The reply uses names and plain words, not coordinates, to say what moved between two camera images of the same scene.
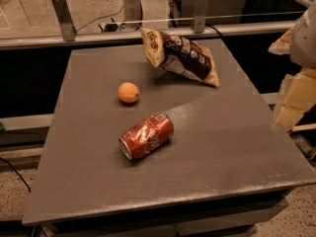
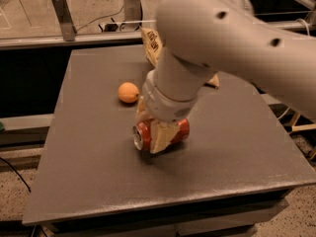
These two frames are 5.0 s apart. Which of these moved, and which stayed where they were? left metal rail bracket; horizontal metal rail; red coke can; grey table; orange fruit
Moved: red coke can
Stayed: left metal rail bracket; grey table; orange fruit; horizontal metal rail
